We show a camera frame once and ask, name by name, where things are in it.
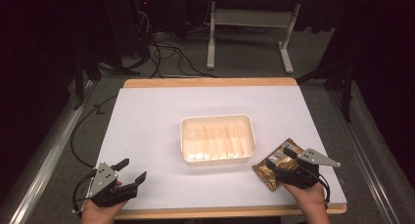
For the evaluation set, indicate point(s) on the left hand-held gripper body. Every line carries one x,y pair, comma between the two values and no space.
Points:
103,178

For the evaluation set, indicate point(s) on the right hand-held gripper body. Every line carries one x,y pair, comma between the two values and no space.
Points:
298,176

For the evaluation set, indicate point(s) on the gold foil packet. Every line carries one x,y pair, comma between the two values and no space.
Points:
262,172

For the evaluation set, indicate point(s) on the white plastic tray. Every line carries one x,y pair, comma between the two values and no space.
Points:
217,139

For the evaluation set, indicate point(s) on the person's right hand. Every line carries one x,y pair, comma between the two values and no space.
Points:
311,201

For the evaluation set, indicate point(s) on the person's left hand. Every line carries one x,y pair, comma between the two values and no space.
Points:
98,215

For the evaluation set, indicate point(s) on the white table mat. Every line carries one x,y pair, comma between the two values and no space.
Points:
153,129

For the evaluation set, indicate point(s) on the black metal stand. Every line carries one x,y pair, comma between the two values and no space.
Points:
80,77
347,87

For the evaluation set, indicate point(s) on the dark computer tower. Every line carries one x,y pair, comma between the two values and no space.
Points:
130,25

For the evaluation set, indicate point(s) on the aluminium rail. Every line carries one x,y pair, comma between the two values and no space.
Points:
365,158
42,165

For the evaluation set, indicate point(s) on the white metal desk frame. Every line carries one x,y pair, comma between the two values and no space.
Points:
251,18

